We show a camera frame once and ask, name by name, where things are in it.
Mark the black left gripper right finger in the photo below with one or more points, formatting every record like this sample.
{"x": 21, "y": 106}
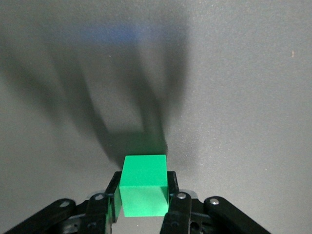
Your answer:
{"x": 180, "y": 209}

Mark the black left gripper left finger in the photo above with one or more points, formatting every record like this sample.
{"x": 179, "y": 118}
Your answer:
{"x": 97, "y": 209}

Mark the green cube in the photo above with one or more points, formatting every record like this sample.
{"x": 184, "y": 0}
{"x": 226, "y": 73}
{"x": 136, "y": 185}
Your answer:
{"x": 143, "y": 185}

